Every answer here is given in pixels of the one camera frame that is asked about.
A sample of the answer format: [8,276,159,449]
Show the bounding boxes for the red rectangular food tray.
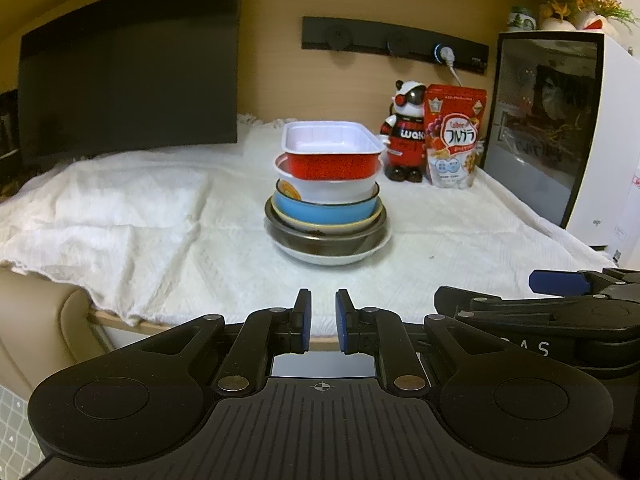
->
[281,121,386,182]

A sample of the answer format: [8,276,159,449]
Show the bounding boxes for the stainless steel bowl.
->
[264,200,390,257]

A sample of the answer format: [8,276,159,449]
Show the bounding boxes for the white plastic bowl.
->
[272,154,385,205]

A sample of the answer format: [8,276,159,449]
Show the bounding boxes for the red cereal bag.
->
[424,84,488,190]

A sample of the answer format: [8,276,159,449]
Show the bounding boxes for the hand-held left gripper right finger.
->
[335,288,494,395]

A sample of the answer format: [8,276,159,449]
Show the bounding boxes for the white plug and cable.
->
[439,46,464,87]

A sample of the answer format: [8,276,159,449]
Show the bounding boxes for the white red figurine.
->
[576,12,622,42]

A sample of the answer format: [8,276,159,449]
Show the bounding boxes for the black wall power strip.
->
[301,16,490,76]

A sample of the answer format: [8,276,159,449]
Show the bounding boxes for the blue enamel bowl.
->
[272,180,381,225]

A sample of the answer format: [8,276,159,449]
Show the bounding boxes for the black monitor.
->
[17,0,245,167]

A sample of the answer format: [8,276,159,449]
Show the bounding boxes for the white floral plate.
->
[272,230,392,267]

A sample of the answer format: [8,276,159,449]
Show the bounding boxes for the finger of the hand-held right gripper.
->
[433,286,502,322]
[529,269,594,295]

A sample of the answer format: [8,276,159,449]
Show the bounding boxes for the grey grid mat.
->
[0,385,47,480]

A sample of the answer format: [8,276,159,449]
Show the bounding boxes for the red black robot figurine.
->
[378,79,430,183]

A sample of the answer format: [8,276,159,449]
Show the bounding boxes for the yellow artificial flowers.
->
[575,0,634,23]

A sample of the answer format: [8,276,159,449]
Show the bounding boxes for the white vase yellow flowers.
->
[540,0,579,33]

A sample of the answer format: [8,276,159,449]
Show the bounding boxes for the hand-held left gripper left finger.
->
[144,288,313,395]

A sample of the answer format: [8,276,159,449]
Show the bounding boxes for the white computer case glass panel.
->
[482,30,640,272]

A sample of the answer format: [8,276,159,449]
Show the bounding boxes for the beige chair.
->
[0,265,117,413]

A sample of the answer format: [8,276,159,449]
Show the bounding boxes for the white table cloth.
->
[0,112,619,329]

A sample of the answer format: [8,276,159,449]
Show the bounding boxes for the cream floral rice bowl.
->
[270,197,385,237]

